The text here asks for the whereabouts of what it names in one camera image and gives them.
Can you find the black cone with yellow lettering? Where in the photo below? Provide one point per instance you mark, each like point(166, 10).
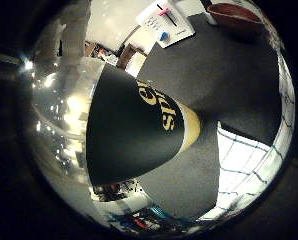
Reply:
point(129, 133)

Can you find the white cloth with dark grid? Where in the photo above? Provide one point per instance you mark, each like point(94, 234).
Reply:
point(239, 160)

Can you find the blue round cap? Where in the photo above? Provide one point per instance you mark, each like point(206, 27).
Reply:
point(164, 36)

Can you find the pink marker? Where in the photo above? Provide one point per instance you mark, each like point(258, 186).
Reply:
point(164, 12)

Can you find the black pen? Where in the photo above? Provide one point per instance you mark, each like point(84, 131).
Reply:
point(171, 20)

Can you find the white paper sheet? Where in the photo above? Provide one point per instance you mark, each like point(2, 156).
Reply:
point(180, 30)

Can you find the dark grey topped table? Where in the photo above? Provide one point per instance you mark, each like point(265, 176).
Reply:
point(205, 73)

